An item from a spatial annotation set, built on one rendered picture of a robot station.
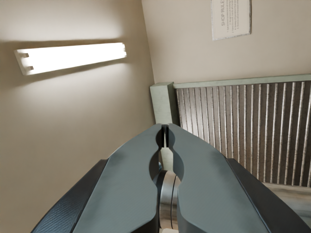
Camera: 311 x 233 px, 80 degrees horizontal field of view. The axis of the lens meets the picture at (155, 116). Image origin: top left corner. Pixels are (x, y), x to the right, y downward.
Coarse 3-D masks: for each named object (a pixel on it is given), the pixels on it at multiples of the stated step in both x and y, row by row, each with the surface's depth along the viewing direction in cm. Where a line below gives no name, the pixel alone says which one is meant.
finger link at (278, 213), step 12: (240, 168) 8; (240, 180) 8; (252, 180) 8; (252, 192) 7; (264, 192) 7; (252, 204) 7; (264, 204) 7; (276, 204) 7; (264, 216) 6; (276, 216) 6; (288, 216) 6; (276, 228) 6; (288, 228) 6; (300, 228) 6
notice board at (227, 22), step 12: (216, 0) 235; (228, 0) 229; (240, 0) 224; (216, 12) 240; (228, 12) 234; (240, 12) 228; (216, 24) 244; (228, 24) 238; (240, 24) 233; (216, 36) 249; (228, 36) 243
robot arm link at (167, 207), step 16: (160, 176) 39; (176, 176) 39; (160, 192) 36; (176, 192) 36; (288, 192) 32; (304, 192) 32; (160, 208) 35; (176, 208) 34; (304, 208) 30; (160, 224) 36; (176, 224) 35
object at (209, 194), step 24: (168, 144) 12; (192, 144) 10; (192, 168) 8; (216, 168) 8; (192, 192) 7; (216, 192) 7; (240, 192) 7; (192, 216) 6; (216, 216) 6; (240, 216) 6
